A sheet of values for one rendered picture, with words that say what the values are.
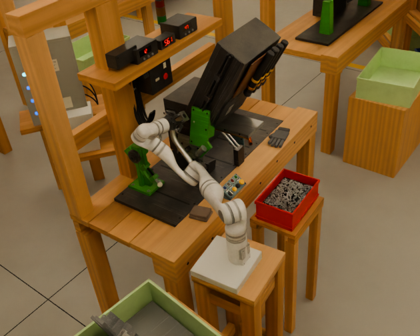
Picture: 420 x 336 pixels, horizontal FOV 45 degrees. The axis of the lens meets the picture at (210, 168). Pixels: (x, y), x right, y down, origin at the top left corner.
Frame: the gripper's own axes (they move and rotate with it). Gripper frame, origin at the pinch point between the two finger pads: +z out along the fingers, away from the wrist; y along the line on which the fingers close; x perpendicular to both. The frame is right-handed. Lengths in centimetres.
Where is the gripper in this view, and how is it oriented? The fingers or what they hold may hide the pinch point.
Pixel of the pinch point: (181, 118)
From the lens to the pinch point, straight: 264.7
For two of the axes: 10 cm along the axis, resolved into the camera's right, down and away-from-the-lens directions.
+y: -5.3, -8.5, 0.3
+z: 5.6, -3.2, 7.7
